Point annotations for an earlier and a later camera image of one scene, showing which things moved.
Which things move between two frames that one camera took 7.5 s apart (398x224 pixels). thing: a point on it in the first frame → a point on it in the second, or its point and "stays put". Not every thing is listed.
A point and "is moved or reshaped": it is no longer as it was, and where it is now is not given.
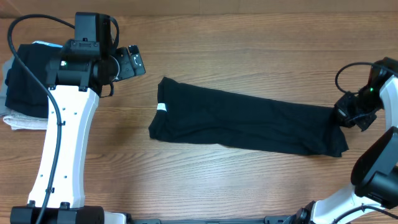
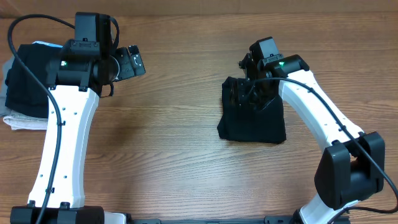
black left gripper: x=129 y=70 stays put
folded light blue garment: x=47 y=43 stays put
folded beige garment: x=18 y=121 stays put
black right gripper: x=349 y=121 → x=263 y=102
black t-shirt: x=189 y=112 is moved or reshaped
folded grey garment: x=7 y=63 stays put
